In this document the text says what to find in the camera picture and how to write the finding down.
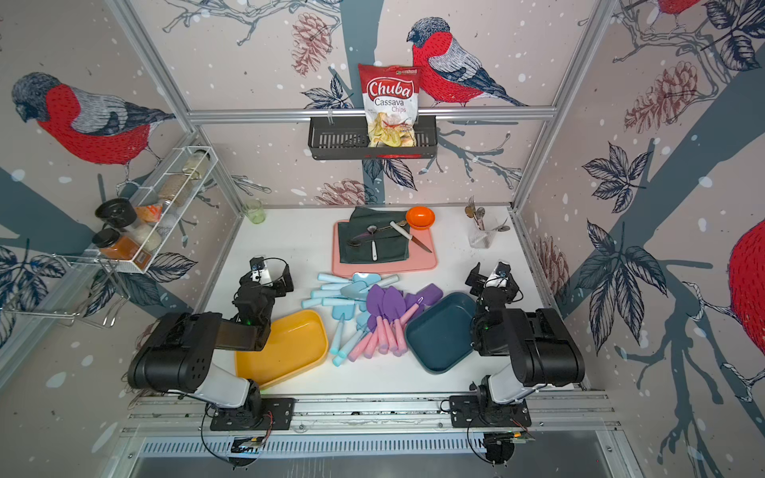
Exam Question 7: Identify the purple shovel pink handle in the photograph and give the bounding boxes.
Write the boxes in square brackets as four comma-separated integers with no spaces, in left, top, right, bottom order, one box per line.
[364,285,390,359]
[382,287,408,357]
[400,284,443,327]
[348,315,377,362]

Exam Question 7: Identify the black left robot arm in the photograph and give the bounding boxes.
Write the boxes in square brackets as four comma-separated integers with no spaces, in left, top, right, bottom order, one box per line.
[127,257,294,415]

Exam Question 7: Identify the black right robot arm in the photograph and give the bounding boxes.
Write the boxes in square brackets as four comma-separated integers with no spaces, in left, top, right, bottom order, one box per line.
[465,262,586,409]

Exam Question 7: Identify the teal storage box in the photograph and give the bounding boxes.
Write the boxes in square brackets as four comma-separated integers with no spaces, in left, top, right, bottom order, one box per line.
[404,293,476,374]

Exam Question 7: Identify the yellow plastic tray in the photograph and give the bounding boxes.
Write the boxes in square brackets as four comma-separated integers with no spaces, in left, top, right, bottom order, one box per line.
[234,310,330,390]

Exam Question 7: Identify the clear cup with utensils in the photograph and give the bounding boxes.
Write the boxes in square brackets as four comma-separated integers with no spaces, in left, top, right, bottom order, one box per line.
[464,196,511,249]

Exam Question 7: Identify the pink cutting board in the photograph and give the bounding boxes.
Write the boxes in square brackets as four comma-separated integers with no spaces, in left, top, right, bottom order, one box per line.
[331,220,438,278]

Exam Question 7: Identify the small green glass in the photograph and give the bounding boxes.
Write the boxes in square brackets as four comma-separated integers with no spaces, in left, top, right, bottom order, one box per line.
[243,199,266,224]

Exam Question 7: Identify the orange bowl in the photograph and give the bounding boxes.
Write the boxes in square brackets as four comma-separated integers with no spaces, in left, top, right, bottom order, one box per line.
[406,206,436,230]

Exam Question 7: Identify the dark metal spoon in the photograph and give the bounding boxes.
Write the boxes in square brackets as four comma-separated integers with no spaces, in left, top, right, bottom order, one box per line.
[346,225,402,247]

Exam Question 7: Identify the dark green cloth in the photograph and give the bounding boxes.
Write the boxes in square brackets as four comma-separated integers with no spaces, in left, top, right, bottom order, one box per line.
[337,207,410,264]

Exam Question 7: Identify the orange spice jar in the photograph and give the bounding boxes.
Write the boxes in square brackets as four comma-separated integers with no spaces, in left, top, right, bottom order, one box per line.
[92,228,139,260]

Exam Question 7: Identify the black lid spice jar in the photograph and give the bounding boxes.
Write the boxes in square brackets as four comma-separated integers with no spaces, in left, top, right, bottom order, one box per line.
[95,198,139,229]

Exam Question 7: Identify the Chuba cassava chips bag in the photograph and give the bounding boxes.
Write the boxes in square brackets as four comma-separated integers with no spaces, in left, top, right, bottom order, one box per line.
[359,65,420,147]

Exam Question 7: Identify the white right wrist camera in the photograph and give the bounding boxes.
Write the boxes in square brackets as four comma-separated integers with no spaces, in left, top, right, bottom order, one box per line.
[485,263,511,288]

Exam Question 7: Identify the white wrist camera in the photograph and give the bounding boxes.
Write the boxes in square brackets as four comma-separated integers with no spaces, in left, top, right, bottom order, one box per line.
[485,263,511,288]
[249,257,271,284]

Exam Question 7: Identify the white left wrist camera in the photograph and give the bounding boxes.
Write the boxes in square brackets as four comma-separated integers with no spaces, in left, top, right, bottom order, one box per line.
[249,257,271,284]

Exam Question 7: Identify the white handled knife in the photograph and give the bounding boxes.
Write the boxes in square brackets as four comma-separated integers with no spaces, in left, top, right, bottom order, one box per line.
[390,221,434,254]

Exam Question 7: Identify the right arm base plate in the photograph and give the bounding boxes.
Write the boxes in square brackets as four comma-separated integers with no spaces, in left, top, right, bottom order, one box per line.
[445,394,532,428]

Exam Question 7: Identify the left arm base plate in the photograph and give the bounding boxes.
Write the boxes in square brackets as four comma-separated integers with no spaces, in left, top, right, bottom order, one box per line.
[210,398,296,432]

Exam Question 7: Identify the light blue shovel white handle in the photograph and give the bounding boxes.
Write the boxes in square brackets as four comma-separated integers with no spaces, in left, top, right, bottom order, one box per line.
[341,275,400,300]

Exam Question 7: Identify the white handled small spoon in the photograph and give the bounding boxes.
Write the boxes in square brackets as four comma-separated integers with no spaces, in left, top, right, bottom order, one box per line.
[368,225,378,262]

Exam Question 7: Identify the white wire spice rack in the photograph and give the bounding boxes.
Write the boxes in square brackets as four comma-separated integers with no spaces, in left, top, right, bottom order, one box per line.
[116,145,218,274]

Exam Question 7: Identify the black wire basket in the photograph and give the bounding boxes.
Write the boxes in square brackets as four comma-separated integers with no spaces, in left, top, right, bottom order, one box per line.
[308,116,438,161]

